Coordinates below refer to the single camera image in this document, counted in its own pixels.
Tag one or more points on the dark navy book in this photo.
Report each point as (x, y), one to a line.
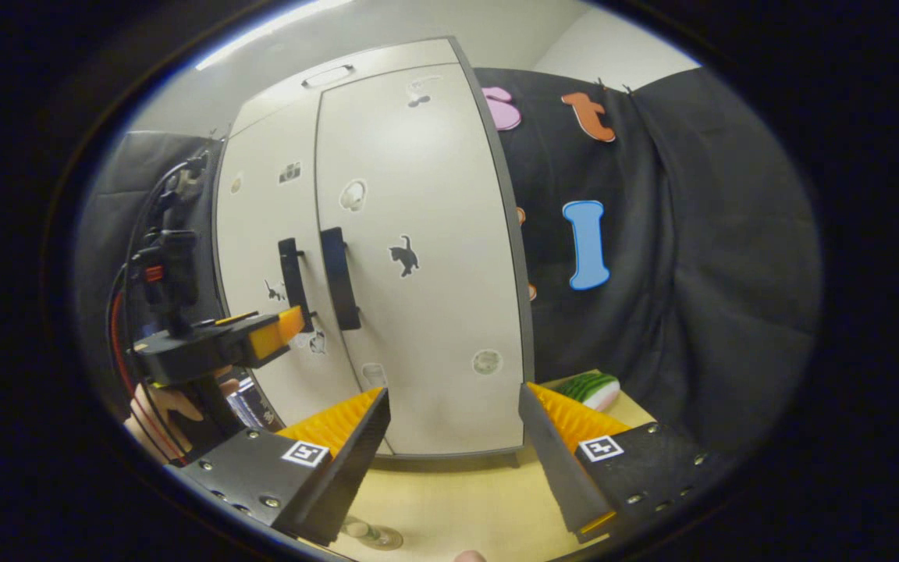
(264, 412)

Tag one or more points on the watermelon slice toy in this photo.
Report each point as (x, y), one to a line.
(590, 390)

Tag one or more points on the blue book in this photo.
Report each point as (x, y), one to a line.
(245, 402)

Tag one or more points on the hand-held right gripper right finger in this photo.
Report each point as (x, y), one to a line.
(555, 468)

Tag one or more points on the white and grey cabinet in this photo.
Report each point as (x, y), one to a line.
(496, 257)

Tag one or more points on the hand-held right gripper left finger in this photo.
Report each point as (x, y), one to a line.
(352, 476)

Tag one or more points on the clear plastic bottle green label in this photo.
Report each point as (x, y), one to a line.
(357, 530)

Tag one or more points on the cat sticker white cabinet door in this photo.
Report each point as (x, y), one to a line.
(434, 312)

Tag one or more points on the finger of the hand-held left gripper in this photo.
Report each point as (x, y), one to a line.
(274, 332)

